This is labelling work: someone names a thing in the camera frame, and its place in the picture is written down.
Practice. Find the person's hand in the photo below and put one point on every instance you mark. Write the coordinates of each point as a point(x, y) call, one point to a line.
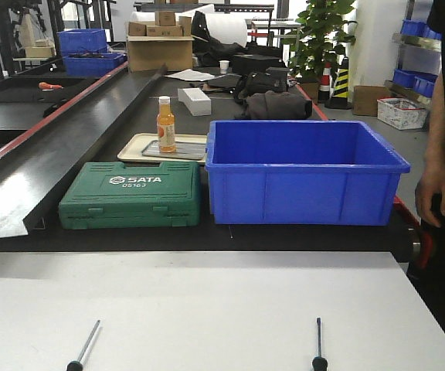
point(431, 183)

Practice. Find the green-handled screwdriver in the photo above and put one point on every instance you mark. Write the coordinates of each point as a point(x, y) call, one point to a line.
point(319, 363)
point(77, 364)

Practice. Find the grey metal tray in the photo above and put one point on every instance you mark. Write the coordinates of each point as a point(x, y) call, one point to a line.
point(183, 150)

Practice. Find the beige plastic tray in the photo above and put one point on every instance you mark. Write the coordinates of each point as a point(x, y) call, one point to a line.
point(131, 152)

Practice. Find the white patterned basket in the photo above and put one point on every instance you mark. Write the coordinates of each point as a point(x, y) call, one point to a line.
point(401, 113)

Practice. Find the striped traffic cone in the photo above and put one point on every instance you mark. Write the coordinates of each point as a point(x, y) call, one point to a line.
point(339, 96)

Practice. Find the large blue plastic bin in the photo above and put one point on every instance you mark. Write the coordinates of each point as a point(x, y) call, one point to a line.
point(301, 172)

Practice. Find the dark grey bag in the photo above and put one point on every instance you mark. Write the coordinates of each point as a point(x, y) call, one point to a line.
point(276, 106)

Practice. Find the green potted plant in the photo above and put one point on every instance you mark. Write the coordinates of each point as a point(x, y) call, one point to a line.
point(321, 37)

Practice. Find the white paper cup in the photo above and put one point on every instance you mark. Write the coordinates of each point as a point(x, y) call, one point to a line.
point(223, 66)

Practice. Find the white rectangular box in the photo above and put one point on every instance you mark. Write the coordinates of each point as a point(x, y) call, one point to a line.
point(197, 102)

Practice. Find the orange juice bottle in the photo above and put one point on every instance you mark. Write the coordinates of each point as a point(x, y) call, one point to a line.
point(166, 126)

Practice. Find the large cardboard box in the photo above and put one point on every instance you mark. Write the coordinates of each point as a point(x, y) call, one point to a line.
point(152, 52)

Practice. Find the green SATA tool case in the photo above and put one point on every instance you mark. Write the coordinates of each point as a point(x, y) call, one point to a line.
point(114, 195)

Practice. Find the blue crate on left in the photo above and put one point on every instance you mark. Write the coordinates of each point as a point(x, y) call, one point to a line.
point(85, 53)

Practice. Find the orange-handled tool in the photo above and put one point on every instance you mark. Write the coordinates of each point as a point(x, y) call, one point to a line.
point(49, 86)

